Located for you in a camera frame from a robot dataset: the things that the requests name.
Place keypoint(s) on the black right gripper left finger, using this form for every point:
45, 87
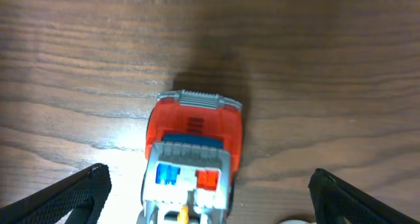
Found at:
80, 196

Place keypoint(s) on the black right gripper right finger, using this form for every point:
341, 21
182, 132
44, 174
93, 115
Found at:
337, 202

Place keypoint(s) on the red grey toy truck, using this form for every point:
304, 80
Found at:
193, 150

